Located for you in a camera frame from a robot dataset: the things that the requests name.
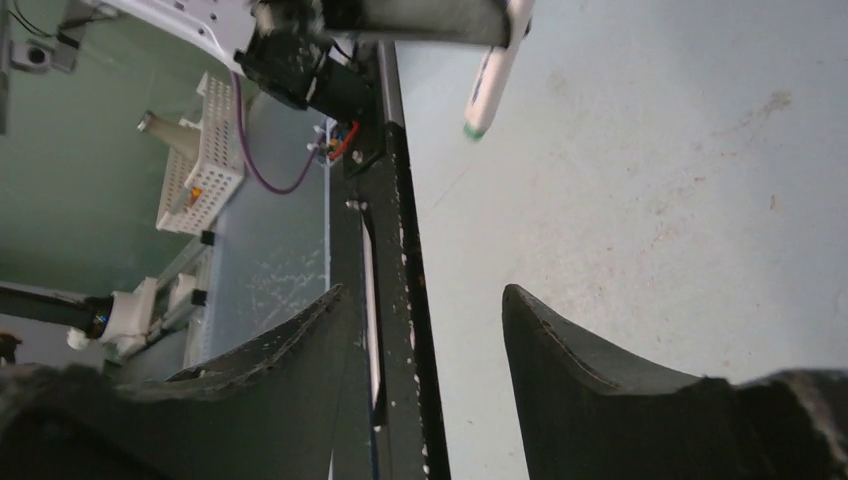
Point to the green cap marker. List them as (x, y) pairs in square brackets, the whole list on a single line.
[(494, 71)]

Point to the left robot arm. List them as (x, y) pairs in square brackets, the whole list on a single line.
[(285, 46)]

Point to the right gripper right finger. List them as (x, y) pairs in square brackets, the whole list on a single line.
[(589, 409)]

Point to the white perforated basket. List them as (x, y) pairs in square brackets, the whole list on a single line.
[(195, 191)]

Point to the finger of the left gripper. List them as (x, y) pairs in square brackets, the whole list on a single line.
[(471, 22)]

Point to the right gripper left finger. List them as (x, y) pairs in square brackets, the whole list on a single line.
[(264, 410)]

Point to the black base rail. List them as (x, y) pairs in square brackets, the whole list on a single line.
[(390, 423)]

